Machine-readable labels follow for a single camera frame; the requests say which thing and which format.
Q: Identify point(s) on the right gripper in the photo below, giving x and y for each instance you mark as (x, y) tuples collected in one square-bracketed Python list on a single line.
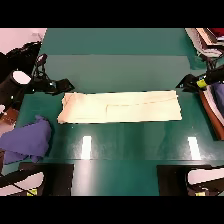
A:
[(189, 83)]

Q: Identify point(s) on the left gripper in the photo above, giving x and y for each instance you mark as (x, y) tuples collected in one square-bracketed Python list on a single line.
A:
[(62, 86)]

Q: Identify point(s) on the cream shirt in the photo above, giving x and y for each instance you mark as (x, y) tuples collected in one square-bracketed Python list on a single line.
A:
[(126, 107)]

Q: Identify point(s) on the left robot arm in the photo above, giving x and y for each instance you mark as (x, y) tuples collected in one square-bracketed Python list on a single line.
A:
[(13, 86)]

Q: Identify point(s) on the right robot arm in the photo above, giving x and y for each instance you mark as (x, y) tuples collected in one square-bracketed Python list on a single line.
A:
[(203, 180)]

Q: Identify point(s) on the blue garment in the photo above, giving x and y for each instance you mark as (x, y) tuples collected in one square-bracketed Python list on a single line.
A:
[(219, 95)]

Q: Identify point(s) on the brown garment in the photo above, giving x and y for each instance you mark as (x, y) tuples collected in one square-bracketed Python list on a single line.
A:
[(211, 115)]

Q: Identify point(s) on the heap of clothes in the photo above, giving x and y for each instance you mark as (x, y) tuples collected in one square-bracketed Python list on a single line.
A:
[(205, 45)]

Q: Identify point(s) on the red garment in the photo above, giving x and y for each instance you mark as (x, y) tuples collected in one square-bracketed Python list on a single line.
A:
[(217, 31)]

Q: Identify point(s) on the purple garment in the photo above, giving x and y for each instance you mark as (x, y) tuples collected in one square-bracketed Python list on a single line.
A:
[(28, 138)]

